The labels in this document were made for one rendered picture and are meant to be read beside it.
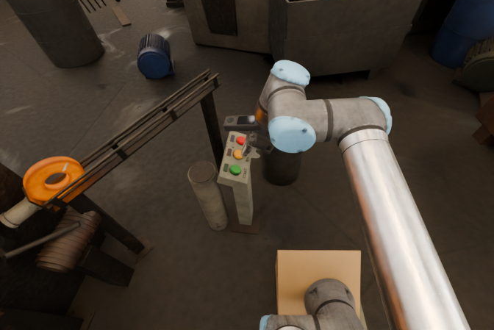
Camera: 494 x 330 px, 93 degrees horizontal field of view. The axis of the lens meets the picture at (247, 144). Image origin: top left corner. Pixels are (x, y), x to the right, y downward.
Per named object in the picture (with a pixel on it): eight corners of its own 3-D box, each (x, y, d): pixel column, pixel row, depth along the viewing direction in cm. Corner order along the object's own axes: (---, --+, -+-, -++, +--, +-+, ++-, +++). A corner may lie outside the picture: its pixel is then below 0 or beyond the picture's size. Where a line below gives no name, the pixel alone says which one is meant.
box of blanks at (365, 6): (281, 92, 217) (287, -2, 158) (265, 49, 271) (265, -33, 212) (387, 78, 221) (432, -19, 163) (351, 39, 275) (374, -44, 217)
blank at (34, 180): (69, 195, 86) (72, 200, 84) (13, 195, 72) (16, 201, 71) (88, 159, 85) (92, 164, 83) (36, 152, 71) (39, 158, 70)
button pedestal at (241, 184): (229, 236, 132) (211, 176, 86) (236, 198, 148) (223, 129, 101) (257, 239, 130) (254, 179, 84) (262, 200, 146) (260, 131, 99)
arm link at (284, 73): (276, 76, 49) (273, 50, 55) (257, 116, 58) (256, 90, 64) (317, 87, 51) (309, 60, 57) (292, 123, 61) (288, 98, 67)
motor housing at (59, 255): (104, 290, 118) (20, 262, 77) (124, 245, 132) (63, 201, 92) (128, 294, 116) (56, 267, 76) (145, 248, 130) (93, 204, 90)
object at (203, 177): (206, 229, 135) (183, 182, 96) (211, 210, 143) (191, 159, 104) (226, 231, 134) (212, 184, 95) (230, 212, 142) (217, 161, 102)
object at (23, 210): (14, 218, 77) (-4, 212, 72) (41, 198, 80) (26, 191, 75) (19, 231, 74) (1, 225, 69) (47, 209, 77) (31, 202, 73)
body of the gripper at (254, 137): (268, 156, 74) (284, 131, 65) (242, 148, 72) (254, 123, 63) (270, 137, 79) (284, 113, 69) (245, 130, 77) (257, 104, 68)
